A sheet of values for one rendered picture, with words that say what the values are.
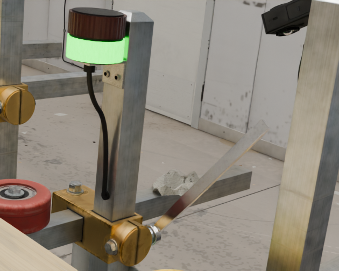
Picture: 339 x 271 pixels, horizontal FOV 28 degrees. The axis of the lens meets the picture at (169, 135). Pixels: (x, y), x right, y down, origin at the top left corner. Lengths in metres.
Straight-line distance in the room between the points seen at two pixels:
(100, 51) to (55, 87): 0.37
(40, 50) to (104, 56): 0.64
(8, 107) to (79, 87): 0.19
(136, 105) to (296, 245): 0.25
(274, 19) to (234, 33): 3.22
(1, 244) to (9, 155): 0.34
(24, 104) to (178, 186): 0.24
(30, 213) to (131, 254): 0.13
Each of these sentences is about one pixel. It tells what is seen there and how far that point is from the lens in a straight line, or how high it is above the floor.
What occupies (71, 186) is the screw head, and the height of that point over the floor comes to 0.88.
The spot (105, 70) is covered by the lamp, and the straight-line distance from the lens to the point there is 0.75.
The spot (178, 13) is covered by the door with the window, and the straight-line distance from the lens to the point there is 4.32.
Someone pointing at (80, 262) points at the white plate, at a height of 0.76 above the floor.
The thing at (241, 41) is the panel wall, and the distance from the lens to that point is 3.99.
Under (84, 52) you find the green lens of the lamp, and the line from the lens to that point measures 0.69.
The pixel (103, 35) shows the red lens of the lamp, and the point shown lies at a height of 1.09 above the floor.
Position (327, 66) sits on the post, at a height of 1.11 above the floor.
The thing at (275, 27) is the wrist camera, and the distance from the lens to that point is 0.80.
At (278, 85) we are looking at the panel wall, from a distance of 3.85.
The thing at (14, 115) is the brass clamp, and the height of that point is 0.94.
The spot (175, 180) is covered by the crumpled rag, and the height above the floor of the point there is 0.87.
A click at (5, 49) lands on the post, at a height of 1.02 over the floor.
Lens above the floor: 1.20
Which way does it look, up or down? 17 degrees down
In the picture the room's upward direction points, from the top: 7 degrees clockwise
